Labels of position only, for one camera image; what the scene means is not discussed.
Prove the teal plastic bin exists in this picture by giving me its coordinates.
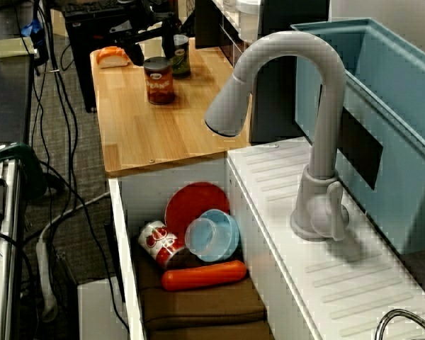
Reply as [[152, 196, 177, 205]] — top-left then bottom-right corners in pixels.
[[290, 18, 425, 256]]

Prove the white panel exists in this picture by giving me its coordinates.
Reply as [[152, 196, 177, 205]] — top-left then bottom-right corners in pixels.
[[76, 278, 128, 340]]

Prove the orange toy bread loaf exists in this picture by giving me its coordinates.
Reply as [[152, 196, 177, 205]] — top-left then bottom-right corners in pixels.
[[96, 45, 131, 69]]

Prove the silver metal frame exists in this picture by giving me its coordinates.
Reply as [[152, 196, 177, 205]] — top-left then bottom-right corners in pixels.
[[0, 144, 22, 340]]

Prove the orange beans can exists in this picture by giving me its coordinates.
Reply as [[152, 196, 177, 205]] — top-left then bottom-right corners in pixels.
[[143, 56, 176, 106]]

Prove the green clamp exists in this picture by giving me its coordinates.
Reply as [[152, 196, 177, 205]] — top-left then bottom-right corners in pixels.
[[0, 142, 49, 199]]

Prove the red plate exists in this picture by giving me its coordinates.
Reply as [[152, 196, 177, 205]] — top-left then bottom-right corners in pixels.
[[164, 181, 231, 242]]

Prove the white toy sink unit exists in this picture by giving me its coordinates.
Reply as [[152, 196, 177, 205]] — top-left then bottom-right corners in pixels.
[[108, 137, 425, 340]]

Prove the grey toy faucet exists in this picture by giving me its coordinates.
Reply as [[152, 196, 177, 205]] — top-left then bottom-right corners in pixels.
[[204, 30, 351, 243]]

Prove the black cable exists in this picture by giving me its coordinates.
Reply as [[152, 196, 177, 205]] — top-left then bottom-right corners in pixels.
[[31, 0, 130, 336]]

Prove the black robot stand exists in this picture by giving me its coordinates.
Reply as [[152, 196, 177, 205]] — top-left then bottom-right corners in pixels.
[[63, 3, 106, 113]]

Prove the yellow paper note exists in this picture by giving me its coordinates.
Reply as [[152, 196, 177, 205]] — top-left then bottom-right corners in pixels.
[[0, 36, 36, 59]]

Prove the clear plastic cup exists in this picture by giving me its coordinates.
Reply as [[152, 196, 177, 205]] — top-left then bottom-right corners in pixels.
[[184, 217, 219, 256]]

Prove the wooden counter board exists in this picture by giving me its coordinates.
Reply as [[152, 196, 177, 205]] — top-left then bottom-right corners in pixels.
[[90, 38, 252, 175]]

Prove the white power strip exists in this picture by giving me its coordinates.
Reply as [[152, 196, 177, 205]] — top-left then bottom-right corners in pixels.
[[35, 237, 58, 322]]

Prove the red white tomato can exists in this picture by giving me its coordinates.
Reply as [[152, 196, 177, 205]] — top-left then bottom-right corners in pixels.
[[137, 220, 186, 271]]

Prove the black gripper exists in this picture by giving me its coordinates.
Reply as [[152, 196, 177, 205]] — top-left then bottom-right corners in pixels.
[[109, 10, 176, 67]]

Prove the light blue bowl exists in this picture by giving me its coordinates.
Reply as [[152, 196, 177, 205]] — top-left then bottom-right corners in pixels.
[[189, 208, 241, 263]]

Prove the green peas can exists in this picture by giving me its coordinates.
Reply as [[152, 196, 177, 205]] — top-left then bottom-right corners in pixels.
[[168, 34, 192, 80]]

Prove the orange toy sausage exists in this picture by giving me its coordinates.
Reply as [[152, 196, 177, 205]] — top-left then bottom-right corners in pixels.
[[161, 260, 248, 293]]

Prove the brown cloth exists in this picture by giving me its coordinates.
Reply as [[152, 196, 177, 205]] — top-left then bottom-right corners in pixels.
[[130, 232, 273, 340]]

